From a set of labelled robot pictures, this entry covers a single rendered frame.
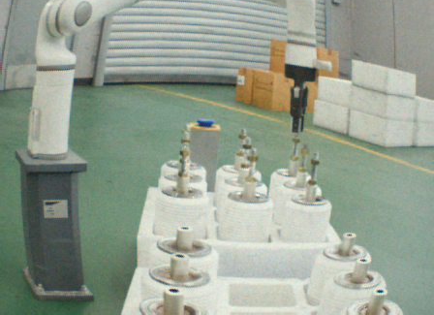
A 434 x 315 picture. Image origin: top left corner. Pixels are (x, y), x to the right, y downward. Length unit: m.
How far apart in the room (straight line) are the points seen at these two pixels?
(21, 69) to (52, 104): 5.03
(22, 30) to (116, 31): 1.25
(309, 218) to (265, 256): 0.11
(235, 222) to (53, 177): 0.35
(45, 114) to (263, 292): 0.51
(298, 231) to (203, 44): 5.77
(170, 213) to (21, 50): 5.09
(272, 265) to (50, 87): 0.53
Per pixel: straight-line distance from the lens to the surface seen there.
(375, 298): 0.64
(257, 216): 1.12
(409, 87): 4.03
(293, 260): 1.12
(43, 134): 1.09
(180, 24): 6.70
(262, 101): 5.07
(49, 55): 1.08
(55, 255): 1.14
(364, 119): 3.97
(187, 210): 1.11
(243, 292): 0.93
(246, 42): 7.12
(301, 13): 1.33
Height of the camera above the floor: 0.53
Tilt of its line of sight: 10 degrees down
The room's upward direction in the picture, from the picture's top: 5 degrees clockwise
